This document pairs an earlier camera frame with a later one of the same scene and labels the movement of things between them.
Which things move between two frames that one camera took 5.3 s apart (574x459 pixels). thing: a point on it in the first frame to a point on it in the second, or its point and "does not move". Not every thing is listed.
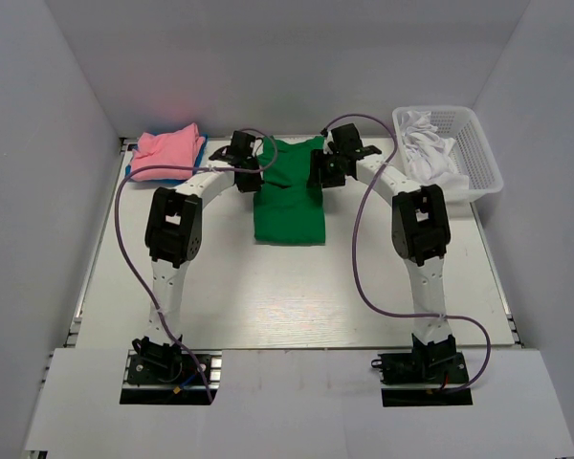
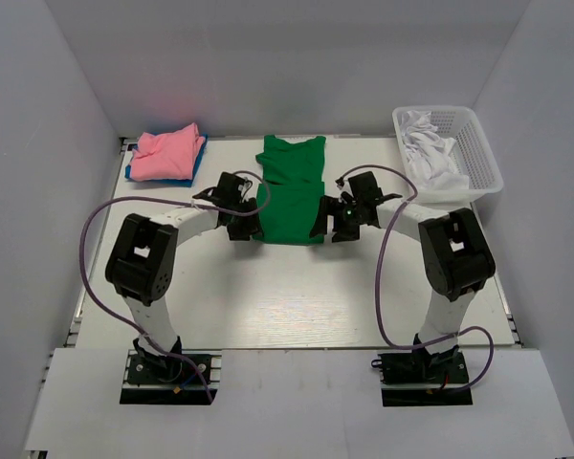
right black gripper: [319, 160] to [332, 207]
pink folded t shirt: [181, 146] does not move
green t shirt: [286, 211] does not move
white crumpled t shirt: [427, 154] does not move
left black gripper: [252, 185] to [252, 227]
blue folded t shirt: [194, 174] does not move
